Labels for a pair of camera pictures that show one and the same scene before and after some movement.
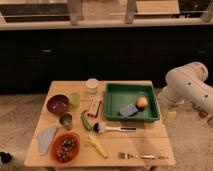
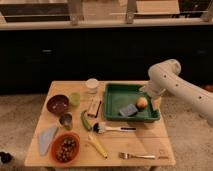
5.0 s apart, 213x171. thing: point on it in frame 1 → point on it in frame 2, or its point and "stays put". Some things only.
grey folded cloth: (45, 136) stays put
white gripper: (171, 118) → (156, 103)
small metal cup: (66, 120) stays put
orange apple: (141, 102) stays put
